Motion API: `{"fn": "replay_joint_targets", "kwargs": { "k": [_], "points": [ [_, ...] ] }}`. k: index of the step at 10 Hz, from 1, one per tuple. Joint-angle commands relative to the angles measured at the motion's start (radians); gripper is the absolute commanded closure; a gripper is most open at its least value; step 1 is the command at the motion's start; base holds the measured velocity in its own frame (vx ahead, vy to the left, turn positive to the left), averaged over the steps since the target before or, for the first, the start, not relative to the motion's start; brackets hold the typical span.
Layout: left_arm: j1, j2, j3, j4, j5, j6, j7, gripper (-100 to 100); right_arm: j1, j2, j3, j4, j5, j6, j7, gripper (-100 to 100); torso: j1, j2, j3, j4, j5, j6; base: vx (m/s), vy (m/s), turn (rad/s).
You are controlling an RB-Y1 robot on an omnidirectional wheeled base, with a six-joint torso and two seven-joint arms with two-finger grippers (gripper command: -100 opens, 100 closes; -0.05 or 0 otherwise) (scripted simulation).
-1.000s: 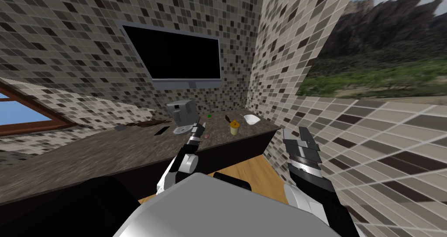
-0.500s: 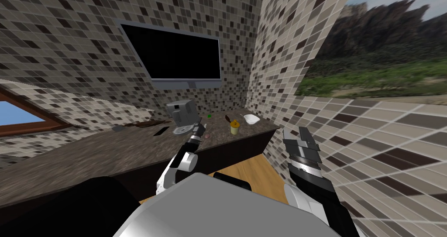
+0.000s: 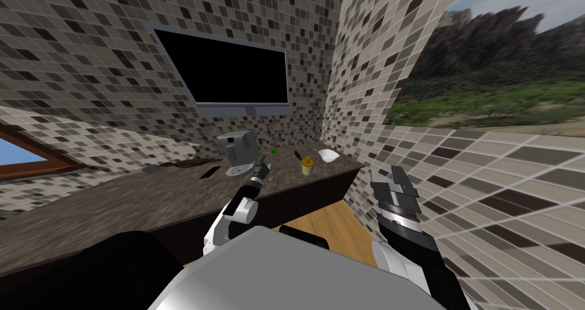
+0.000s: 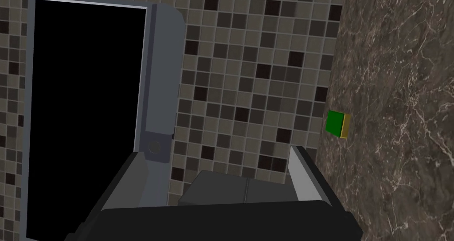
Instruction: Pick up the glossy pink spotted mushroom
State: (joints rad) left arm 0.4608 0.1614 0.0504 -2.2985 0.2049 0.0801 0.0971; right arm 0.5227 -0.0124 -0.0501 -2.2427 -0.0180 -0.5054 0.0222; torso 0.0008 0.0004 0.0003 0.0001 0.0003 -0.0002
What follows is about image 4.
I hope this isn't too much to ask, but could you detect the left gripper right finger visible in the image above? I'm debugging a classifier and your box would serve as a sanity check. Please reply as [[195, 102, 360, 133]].
[[286, 145, 333, 208]]

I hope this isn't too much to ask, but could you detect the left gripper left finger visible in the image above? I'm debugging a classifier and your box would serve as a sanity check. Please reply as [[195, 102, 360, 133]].
[[101, 150, 149, 211]]

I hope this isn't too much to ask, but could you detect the green and yellow sponge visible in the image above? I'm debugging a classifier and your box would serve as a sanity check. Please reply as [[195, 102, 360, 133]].
[[325, 110, 352, 139]]

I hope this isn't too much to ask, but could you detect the grey microwave oven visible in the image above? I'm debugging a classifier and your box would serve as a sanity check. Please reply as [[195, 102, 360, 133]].
[[19, 0, 187, 241]]

